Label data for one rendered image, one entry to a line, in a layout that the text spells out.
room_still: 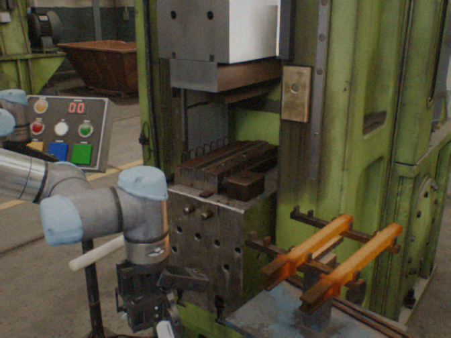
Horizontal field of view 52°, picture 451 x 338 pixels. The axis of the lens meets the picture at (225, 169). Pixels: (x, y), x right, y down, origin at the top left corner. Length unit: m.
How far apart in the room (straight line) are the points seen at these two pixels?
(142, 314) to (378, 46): 1.28
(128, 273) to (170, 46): 0.98
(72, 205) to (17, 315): 2.08
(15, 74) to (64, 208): 5.67
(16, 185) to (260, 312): 0.80
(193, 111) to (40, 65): 5.01
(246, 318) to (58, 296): 1.66
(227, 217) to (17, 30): 5.20
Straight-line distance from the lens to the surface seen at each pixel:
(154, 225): 0.75
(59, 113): 1.91
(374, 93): 1.80
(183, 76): 1.58
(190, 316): 1.88
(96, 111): 1.84
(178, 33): 1.58
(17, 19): 6.45
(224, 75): 1.53
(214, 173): 1.59
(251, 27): 1.55
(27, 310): 2.79
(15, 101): 1.55
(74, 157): 1.82
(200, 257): 1.69
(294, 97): 1.50
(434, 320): 2.73
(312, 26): 1.47
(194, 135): 1.87
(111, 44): 9.73
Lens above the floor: 1.54
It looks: 20 degrees down
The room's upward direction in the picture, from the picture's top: straight up
